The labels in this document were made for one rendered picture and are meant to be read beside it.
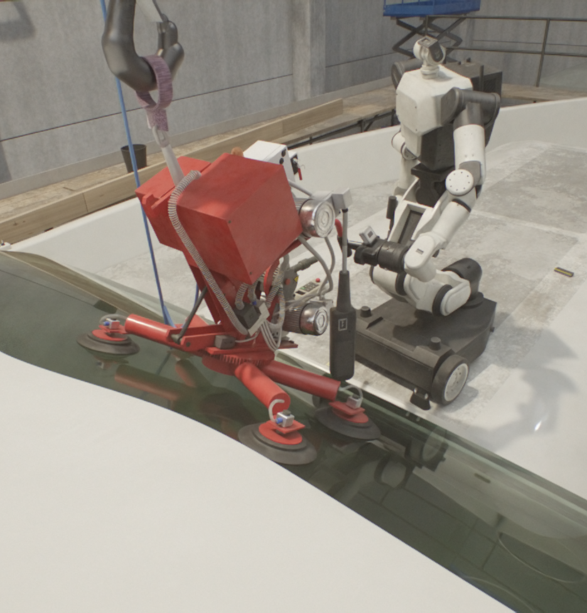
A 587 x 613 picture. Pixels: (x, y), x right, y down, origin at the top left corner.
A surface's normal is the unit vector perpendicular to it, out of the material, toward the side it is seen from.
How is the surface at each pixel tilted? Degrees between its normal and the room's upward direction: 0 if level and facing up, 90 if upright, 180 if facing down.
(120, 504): 21
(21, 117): 90
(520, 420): 12
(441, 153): 106
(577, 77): 39
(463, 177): 49
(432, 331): 0
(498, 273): 0
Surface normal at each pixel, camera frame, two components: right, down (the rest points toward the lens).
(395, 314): -0.04, -0.85
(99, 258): 0.73, 0.33
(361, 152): 0.47, 0.44
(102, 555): 0.22, -0.93
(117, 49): 0.14, 0.61
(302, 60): -0.66, 0.41
